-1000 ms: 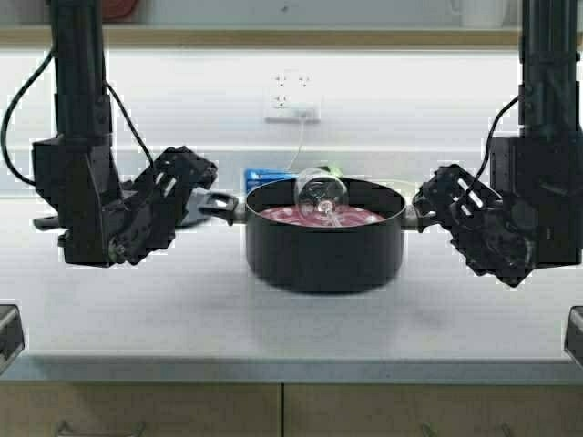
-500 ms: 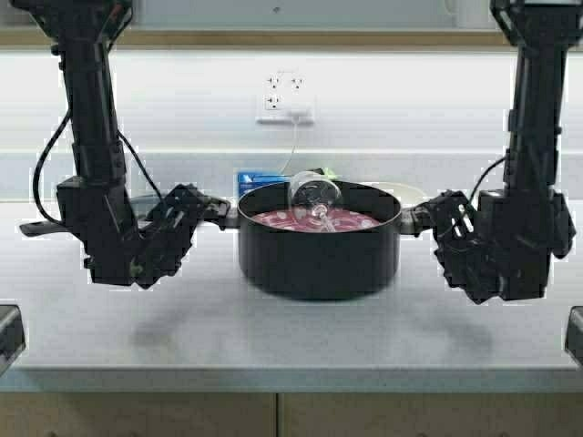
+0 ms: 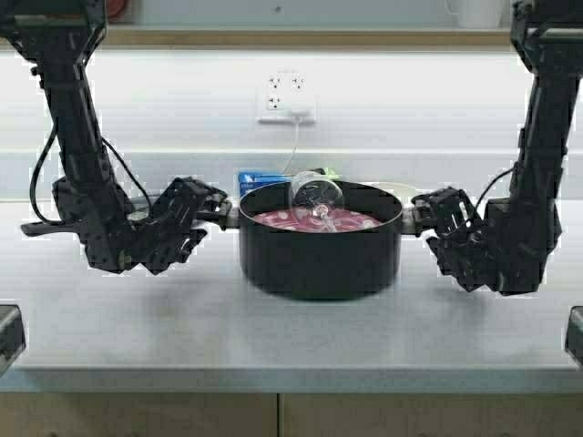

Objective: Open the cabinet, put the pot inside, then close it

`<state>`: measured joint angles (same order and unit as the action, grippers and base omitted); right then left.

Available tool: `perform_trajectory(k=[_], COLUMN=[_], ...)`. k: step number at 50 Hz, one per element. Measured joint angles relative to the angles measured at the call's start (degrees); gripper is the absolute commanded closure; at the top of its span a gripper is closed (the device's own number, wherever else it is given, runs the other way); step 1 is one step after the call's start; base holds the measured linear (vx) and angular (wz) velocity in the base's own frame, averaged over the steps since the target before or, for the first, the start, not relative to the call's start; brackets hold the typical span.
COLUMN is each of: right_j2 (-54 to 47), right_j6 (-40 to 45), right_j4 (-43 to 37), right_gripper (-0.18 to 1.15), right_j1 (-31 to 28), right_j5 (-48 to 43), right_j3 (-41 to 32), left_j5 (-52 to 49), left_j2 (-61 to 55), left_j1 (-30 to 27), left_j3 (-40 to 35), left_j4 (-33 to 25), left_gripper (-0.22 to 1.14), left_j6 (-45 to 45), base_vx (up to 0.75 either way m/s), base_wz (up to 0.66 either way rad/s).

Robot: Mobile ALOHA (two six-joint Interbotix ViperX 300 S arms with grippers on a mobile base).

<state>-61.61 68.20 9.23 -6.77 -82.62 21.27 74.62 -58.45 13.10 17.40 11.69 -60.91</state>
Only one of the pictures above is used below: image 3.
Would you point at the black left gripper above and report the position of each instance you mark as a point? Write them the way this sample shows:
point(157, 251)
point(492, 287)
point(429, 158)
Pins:
point(168, 232)

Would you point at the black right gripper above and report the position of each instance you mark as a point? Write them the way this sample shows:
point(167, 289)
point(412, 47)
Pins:
point(459, 244)

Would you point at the black two-handled cooking pot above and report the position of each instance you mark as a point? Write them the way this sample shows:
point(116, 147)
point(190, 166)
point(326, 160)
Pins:
point(319, 266)

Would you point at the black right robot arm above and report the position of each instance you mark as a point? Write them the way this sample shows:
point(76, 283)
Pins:
point(506, 247)

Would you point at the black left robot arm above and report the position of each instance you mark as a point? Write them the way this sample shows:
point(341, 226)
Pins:
point(58, 38)

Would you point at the wooden upper cabinet shelf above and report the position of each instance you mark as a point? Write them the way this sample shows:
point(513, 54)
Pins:
point(119, 35)

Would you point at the white frying pan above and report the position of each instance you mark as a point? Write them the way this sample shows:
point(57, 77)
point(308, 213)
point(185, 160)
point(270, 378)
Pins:
point(399, 190)

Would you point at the blue Ziploc bag box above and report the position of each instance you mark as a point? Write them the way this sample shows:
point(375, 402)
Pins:
point(251, 180)

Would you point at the pink polka dot cloth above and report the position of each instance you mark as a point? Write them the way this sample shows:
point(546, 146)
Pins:
point(282, 219)

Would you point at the clear wine glass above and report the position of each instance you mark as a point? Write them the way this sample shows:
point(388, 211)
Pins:
point(314, 199)

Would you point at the flat black crepe pan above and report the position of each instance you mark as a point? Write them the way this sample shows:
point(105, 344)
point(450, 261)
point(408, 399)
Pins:
point(134, 212)

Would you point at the middle wooden drawer front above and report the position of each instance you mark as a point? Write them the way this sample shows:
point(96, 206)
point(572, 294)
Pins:
point(430, 414)

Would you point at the wooden drawer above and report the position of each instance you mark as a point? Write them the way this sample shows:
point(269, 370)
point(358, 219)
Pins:
point(134, 414)
point(430, 414)

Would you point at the dark red bowl on shelf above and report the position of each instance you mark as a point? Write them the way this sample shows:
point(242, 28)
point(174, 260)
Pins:
point(117, 9)

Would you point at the left wooden drawer front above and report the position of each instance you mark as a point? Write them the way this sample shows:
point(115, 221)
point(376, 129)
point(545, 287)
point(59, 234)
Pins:
point(134, 414)

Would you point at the white wall outlet plate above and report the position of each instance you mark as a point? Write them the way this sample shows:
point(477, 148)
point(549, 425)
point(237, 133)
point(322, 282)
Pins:
point(280, 91)

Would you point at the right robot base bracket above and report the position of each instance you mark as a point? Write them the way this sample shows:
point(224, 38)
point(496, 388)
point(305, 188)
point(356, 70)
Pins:
point(574, 335)

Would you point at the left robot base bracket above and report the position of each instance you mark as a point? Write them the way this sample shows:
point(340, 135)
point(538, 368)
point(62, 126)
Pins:
point(13, 336)

